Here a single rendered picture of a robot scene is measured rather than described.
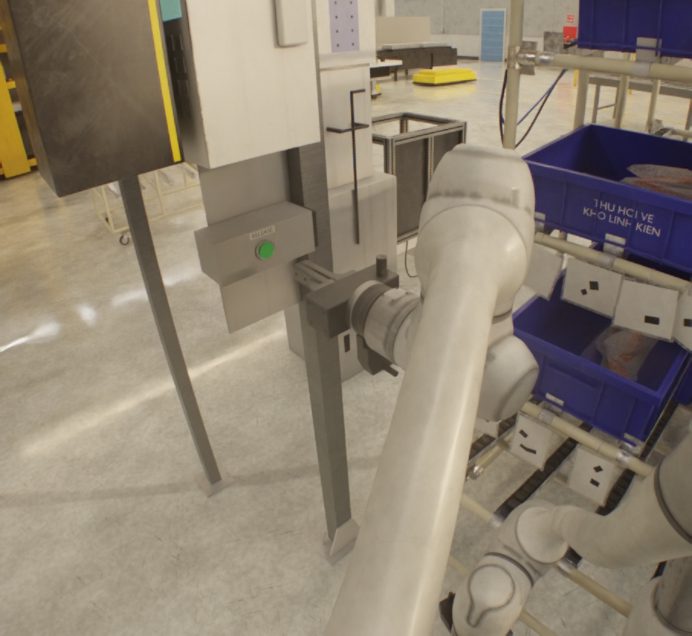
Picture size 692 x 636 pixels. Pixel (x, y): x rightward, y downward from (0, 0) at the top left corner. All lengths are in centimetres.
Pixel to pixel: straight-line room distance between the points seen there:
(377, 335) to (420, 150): 234
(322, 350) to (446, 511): 82
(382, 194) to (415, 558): 180
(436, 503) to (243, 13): 59
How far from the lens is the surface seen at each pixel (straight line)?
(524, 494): 134
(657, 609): 96
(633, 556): 59
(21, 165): 805
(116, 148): 63
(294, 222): 87
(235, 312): 98
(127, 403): 245
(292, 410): 218
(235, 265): 83
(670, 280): 107
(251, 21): 69
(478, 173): 44
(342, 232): 192
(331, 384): 118
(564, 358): 106
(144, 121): 64
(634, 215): 107
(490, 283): 38
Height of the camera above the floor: 150
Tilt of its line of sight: 30 degrees down
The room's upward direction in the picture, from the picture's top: 3 degrees counter-clockwise
